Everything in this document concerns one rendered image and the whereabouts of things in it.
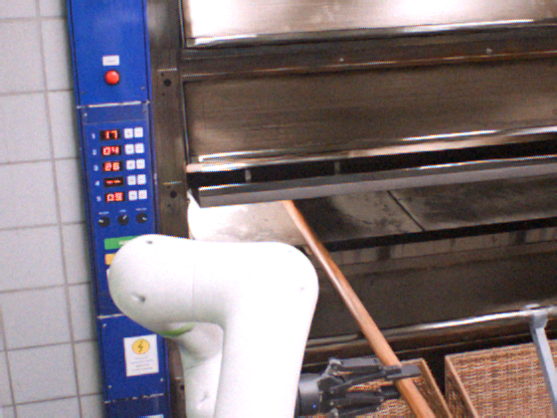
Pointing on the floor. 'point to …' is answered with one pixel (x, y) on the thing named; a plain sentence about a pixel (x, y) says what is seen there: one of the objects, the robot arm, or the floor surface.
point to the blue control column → (90, 21)
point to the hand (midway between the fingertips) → (400, 380)
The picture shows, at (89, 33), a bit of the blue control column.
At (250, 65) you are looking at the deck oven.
